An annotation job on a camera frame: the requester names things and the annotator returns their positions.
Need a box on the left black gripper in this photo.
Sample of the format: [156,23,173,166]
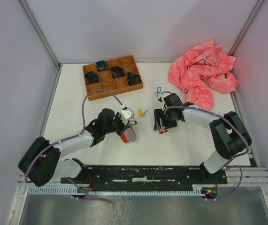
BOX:
[104,112,130,136]

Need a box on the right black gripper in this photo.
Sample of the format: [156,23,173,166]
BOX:
[153,108,177,131]

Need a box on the key with red tag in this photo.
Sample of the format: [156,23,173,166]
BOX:
[158,128,168,134]

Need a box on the red carabiner keyring with keys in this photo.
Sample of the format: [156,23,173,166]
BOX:
[121,119,137,143]

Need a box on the key with yellow tag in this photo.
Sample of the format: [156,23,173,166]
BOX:
[138,109,148,117]

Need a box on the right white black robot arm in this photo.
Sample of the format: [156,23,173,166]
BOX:
[154,91,252,183]

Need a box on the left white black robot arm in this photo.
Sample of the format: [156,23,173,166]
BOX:
[18,108,135,187]

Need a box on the dark rolled item right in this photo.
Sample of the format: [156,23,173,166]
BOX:
[127,72,141,86]

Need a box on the dark rolled item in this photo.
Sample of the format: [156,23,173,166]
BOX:
[84,71,99,85]
[96,60,109,72]
[127,72,141,86]
[110,66,125,79]

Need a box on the wooden compartment tray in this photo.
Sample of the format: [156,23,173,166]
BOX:
[82,55,144,101]

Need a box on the dark rolled item middle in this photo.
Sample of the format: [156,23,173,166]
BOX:
[110,66,125,79]

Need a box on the dark rolled item left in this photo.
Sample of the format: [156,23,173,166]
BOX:
[84,71,99,85]

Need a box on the pink patterned cloth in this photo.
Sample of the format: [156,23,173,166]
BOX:
[168,39,238,110]

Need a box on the dark rolled item top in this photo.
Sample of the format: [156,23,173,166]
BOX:
[96,60,109,72]

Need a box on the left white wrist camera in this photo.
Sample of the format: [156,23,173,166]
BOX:
[120,107,135,124]

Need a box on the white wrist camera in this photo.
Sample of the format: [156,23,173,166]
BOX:
[157,94,164,104]
[120,107,135,124]

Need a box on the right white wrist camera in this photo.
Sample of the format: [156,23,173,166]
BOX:
[157,94,164,104]

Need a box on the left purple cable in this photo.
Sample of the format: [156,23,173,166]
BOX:
[24,89,125,202]

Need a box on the purple cable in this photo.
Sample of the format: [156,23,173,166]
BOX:
[158,90,252,201]
[24,89,125,202]

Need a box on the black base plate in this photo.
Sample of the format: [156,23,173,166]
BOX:
[73,165,228,185]

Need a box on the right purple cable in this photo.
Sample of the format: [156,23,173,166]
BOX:
[158,90,252,201]

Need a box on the aluminium frame rail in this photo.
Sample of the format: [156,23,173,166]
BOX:
[225,167,268,187]

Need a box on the white slotted cable duct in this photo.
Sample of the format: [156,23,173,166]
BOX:
[27,185,207,195]

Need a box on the right aluminium frame post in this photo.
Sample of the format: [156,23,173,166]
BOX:
[229,0,266,56]

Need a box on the aluminium frame post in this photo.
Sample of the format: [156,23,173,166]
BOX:
[229,0,266,56]
[18,0,61,68]

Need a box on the left aluminium frame post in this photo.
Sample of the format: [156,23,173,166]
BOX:
[18,0,61,68]

